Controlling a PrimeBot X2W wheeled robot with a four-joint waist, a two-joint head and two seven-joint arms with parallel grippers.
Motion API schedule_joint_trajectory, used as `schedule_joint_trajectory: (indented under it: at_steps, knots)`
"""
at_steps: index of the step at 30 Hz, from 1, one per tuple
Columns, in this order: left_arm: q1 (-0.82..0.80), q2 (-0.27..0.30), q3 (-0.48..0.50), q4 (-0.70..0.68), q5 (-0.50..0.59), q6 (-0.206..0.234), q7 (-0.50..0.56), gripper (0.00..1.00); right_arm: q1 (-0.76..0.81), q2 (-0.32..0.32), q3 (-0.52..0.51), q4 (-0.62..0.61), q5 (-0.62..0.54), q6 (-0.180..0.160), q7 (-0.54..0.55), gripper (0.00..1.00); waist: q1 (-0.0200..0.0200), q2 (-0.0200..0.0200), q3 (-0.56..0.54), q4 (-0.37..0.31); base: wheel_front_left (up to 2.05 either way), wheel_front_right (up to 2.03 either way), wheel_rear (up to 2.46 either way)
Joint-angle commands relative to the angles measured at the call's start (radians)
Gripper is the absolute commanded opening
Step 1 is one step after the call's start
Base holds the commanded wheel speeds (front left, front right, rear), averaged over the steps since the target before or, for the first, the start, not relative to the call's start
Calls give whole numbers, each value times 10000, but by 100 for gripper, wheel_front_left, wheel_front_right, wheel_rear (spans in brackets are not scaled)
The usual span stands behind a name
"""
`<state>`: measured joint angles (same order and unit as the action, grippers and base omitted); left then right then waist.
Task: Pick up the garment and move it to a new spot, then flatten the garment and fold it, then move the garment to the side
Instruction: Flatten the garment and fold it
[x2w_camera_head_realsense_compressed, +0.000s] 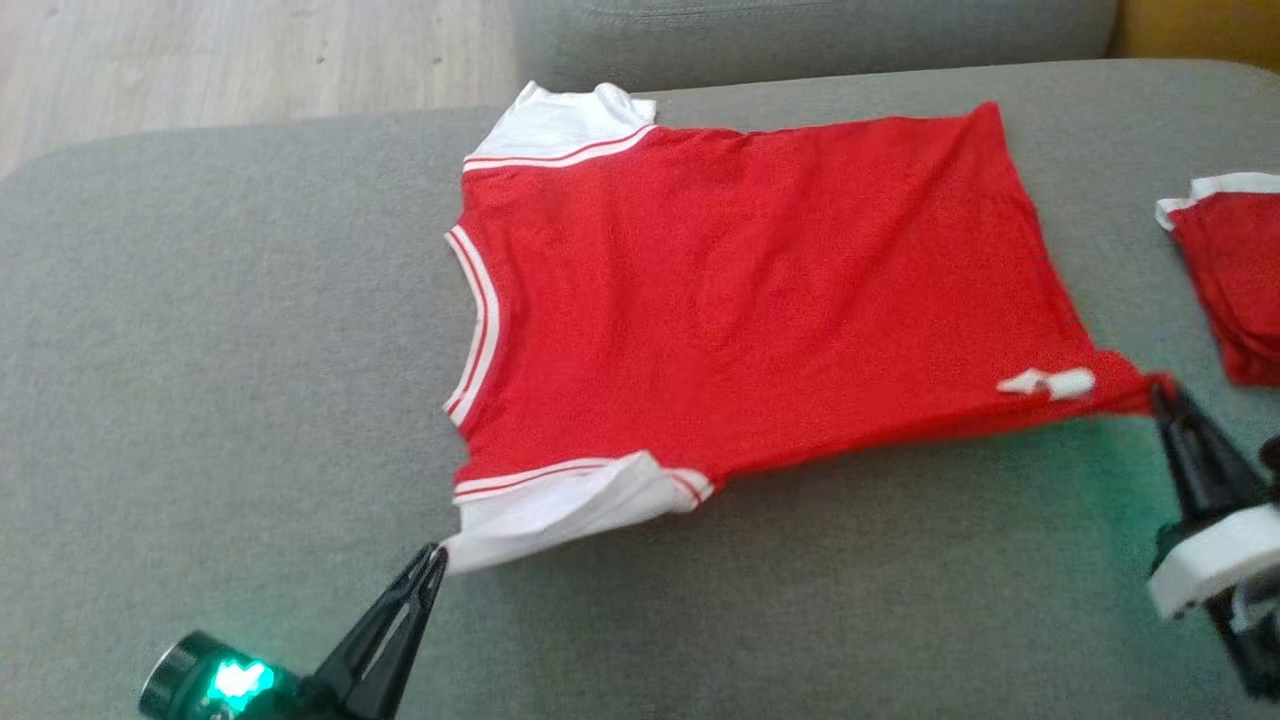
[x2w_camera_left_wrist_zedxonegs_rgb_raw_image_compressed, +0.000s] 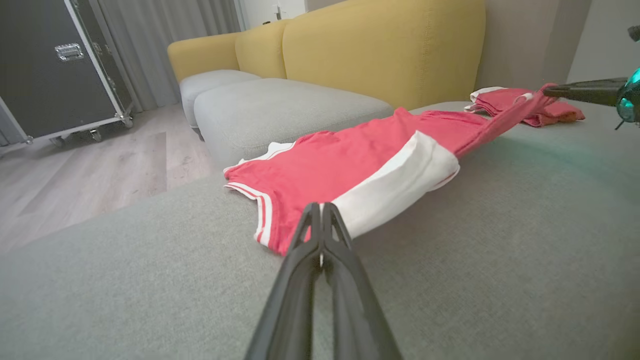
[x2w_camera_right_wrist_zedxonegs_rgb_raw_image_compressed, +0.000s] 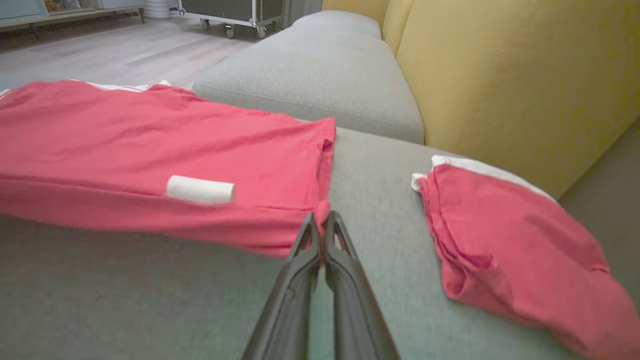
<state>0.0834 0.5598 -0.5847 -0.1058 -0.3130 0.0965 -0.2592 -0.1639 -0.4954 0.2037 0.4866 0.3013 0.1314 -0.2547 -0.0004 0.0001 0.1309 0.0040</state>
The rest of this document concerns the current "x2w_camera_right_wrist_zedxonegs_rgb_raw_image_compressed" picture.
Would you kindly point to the grey curtain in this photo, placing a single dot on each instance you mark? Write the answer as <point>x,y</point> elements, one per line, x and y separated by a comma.
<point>305,7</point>

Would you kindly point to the small grey sofa seat cushion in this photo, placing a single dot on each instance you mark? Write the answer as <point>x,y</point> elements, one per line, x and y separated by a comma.
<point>340,22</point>

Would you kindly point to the clear bag in cabinet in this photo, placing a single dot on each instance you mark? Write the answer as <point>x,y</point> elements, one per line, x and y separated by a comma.
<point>62,4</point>

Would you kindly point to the yellow sofa backrest cushion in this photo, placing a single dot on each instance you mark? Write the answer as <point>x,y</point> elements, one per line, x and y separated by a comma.
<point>395,20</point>
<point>355,6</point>

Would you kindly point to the white ribbed cylinder bin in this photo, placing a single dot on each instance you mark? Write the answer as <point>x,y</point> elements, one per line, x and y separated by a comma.
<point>157,7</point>

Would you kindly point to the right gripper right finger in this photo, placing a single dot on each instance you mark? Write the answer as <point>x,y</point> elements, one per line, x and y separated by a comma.
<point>355,305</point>

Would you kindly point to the grey low media cabinet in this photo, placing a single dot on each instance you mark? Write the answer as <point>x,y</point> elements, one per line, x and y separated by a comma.
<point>100,12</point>

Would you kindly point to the teal cabinet drawer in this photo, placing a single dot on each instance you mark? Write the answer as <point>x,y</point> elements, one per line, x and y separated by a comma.
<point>20,7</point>

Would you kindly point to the red white jersey with label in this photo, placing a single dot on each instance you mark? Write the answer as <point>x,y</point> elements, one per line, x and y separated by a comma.
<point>150,140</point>

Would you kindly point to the large grey sofa seat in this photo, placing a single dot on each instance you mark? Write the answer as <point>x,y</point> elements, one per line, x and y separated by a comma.
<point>390,210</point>

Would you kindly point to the black wheeled flight case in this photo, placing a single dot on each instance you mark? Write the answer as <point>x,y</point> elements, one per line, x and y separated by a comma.
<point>225,7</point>

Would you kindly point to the large yellow sofa backrest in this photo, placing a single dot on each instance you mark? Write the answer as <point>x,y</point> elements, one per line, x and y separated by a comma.
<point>510,75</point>

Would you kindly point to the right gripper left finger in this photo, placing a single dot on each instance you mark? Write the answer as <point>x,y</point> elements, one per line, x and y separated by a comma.
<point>290,305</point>

